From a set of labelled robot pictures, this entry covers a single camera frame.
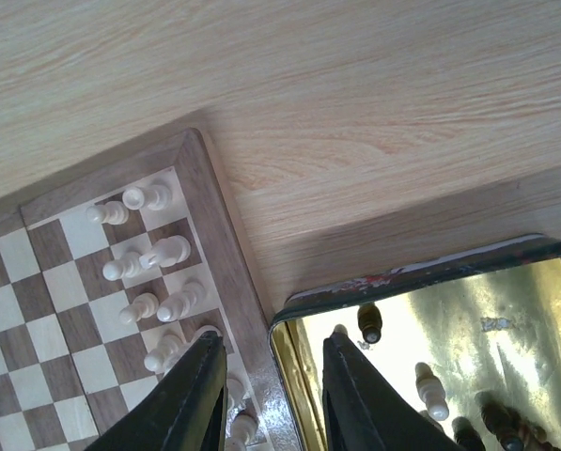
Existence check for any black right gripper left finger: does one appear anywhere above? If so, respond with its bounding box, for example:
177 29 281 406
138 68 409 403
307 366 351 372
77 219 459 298
88 332 227 451

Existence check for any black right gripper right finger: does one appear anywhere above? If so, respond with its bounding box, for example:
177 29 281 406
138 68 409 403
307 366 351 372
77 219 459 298
322 332 449 450

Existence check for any wooden chess board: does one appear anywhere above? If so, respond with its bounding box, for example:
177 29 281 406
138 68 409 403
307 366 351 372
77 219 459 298
0 130 300 450

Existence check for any white knight on board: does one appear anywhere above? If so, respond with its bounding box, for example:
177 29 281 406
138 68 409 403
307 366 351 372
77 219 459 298
139 235 192 269

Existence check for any white rook on board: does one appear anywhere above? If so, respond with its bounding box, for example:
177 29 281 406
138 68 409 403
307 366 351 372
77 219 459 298
122 183 173 211

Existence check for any white pawn in tin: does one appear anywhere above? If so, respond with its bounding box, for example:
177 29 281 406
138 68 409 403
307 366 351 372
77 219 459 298
415 362 450 421

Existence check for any dark pawn in tin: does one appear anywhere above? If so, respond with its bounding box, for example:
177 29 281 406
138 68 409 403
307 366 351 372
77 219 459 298
452 416 486 451
357 303 382 344

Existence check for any dark piece in tin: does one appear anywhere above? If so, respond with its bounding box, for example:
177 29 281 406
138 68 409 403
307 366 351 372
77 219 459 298
476 392 524 451

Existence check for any gold metal tin tray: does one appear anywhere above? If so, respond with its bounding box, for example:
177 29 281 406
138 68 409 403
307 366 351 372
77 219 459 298
270 234 561 450

